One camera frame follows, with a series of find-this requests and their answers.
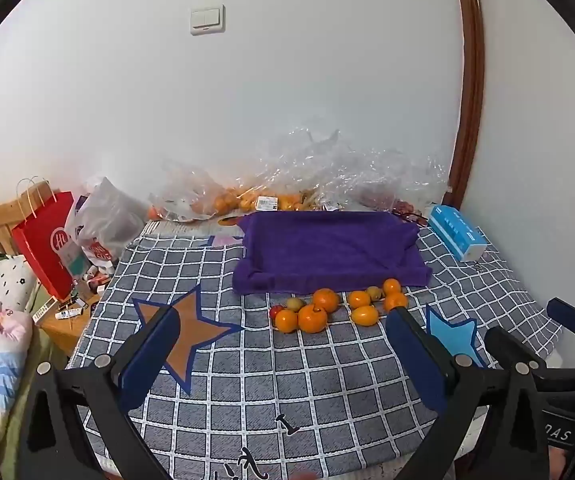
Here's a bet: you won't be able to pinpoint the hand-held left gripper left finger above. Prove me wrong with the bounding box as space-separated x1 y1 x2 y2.
15 304 183 480

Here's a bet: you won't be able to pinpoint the printed cardboard box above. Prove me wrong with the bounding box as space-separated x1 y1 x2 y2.
140 215 248 241

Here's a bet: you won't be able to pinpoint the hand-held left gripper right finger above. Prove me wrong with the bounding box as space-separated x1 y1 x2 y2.
386 305 553 480

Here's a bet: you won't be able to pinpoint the large orange with stem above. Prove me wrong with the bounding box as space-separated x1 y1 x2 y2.
297 304 329 334

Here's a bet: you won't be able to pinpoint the clear plastic bag red contents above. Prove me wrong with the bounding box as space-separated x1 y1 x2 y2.
337 147 453 216

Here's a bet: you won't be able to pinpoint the clear plastic bag of oranges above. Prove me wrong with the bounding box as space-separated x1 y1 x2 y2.
188 170 318 218

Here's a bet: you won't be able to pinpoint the crumpled clear plastic bag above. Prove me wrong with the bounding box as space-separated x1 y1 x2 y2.
262 125 368 201

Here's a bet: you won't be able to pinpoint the white plastic bag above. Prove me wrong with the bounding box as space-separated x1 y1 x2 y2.
65 176 148 266

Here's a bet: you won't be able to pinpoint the pale green bed sheet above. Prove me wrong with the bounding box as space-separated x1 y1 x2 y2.
0 305 68 480

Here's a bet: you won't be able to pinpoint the red paper bag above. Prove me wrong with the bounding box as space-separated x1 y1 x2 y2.
12 176 76 301

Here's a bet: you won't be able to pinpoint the blue tissue pack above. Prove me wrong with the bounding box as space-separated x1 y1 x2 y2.
426 204 485 263

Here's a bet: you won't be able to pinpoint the grey checkered blanket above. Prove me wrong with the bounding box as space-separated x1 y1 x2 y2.
65 220 563 480

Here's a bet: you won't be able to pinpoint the wooden door frame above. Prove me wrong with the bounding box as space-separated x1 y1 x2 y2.
446 0 485 211

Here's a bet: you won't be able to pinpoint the black cord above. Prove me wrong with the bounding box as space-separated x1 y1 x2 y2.
392 210 431 226

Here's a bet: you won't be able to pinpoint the wooden nightstand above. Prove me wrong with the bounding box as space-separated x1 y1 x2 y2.
35 265 118 361

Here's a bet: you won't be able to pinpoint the purple towel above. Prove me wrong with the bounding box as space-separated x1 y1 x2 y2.
232 211 433 295

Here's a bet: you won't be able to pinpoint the pile of small bottles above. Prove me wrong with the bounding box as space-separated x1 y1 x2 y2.
70 265 116 296

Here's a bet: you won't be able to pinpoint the oval orange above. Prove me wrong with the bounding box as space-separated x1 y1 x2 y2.
350 306 379 327

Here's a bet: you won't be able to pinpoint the white pillow with black print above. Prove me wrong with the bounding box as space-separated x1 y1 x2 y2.
0 254 38 313

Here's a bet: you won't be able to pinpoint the white light switch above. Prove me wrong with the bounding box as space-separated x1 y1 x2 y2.
189 4 227 37

